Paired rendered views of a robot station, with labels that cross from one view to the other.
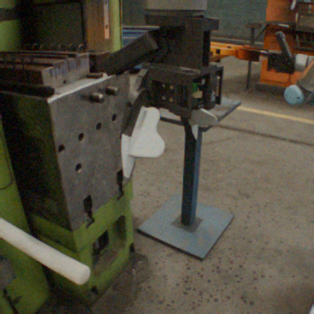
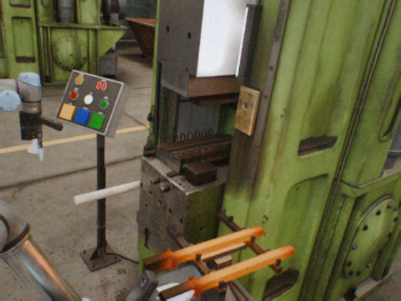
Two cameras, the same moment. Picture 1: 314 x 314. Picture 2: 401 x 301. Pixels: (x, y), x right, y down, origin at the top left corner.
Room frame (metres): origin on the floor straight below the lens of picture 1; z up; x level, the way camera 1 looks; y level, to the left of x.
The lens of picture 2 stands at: (1.56, -1.08, 1.67)
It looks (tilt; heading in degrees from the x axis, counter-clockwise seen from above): 24 degrees down; 111
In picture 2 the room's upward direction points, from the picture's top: 7 degrees clockwise
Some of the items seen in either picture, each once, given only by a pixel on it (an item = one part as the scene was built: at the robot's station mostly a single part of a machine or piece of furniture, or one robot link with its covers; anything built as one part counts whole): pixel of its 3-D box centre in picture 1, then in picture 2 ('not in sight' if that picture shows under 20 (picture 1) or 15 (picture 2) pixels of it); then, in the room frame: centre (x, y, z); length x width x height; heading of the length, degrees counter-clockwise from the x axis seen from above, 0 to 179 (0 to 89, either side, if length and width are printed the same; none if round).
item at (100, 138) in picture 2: not in sight; (100, 185); (0.35, 0.46, 0.54); 0.04 x 0.04 x 1.08; 61
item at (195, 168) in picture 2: (90, 60); (200, 173); (1.06, 0.23, 0.95); 0.12 x 0.08 x 0.06; 61
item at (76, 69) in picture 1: (23, 66); (203, 150); (0.98, 0.45, 0.96); 0.42 x 0.20 x 0.09; 61
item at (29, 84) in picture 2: not in sight; (29, 87); (0.38, -0.02, 1.23); 0.09 x 0.08 x 0.11; 57
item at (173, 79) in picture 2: not in sight; (212, 77); (0.98, 0.45, 1.32); 0.42 x 0.20 x 0.10; 61
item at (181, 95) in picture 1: (178, 62); (31, 125); (0.38, -0.03, 1.07); 0.09 x 0.08 x 0.12; 49
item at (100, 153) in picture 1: (43, 132); (205, 201); (1.03, 0.43, 0.69); 0.56 x 0.38 x 0.45; 61
